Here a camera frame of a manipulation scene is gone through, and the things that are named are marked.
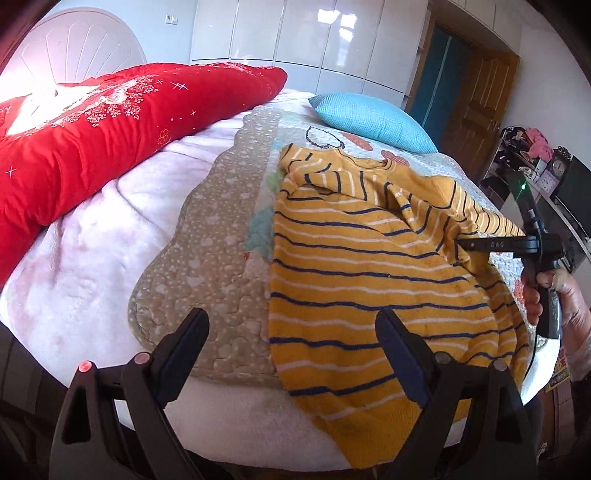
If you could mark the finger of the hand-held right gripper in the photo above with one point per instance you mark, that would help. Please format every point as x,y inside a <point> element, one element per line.
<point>489,244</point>

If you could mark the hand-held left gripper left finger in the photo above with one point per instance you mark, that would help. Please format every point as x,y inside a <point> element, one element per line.
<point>184,351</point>

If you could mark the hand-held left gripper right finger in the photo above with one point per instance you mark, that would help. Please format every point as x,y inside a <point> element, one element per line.
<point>400,356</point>

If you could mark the yellow striped sweater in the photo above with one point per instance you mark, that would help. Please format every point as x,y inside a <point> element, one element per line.
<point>360,286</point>

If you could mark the person's right forearm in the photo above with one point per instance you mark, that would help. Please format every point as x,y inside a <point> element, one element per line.
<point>581,357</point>

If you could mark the person's right hand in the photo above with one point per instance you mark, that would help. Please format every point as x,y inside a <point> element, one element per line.
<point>575,302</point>

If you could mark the black television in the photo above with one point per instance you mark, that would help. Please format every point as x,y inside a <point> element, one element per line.
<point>577,198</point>

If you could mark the ornate table clock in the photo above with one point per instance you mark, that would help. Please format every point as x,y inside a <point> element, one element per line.
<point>562,164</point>

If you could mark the patterned quilted blanket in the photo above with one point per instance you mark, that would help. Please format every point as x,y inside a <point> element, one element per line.
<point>217,258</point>

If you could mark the pink cloth pile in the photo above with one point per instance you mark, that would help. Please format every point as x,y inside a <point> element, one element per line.
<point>541,145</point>

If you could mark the red yellow printed packet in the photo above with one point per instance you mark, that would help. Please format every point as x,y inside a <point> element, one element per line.
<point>559,369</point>

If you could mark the pink fleece blanket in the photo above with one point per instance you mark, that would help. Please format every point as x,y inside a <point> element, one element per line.
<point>92,277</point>

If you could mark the wooden door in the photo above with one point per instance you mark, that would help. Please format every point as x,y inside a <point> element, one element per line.
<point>480,101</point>

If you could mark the blue pillow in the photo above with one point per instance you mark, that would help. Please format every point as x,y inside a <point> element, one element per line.
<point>369,120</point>

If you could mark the teal curtain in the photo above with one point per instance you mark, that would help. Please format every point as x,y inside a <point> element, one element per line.
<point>436,74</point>

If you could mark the red embroidered quilt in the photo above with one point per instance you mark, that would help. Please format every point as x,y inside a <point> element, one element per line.
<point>92,138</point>

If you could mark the white glossy wardrobe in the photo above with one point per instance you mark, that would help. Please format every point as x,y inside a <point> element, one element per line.
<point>300,37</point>

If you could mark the white round headboard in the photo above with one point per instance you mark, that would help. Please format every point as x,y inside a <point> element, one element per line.
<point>83,41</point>

